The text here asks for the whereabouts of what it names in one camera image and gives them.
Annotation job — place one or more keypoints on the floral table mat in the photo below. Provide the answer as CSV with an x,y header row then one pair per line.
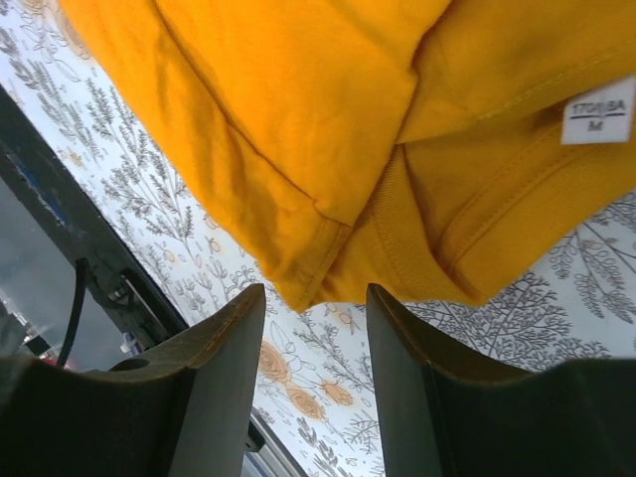
x,y
314,388

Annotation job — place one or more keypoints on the aluminium rail frame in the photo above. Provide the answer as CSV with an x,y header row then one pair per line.
x,y
265,455

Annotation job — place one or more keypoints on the orange t shirt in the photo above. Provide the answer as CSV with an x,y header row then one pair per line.
x,y
436,148

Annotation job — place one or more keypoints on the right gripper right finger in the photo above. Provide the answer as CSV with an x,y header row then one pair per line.
x,y
446,410

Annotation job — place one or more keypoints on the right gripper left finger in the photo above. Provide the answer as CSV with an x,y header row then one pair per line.
x,y
181,408

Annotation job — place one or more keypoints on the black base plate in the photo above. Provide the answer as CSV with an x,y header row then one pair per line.
x,y
53,238

